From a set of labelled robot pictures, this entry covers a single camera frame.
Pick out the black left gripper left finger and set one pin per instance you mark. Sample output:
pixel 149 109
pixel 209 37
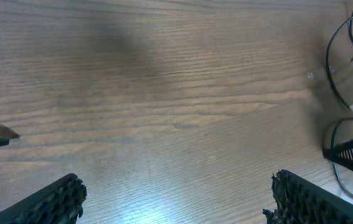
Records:
pixel 58 203

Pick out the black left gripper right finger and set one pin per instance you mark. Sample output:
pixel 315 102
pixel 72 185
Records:
pixel 299 201

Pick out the clear tape piece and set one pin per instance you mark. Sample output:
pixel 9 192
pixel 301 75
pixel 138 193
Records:
pixel 320 73

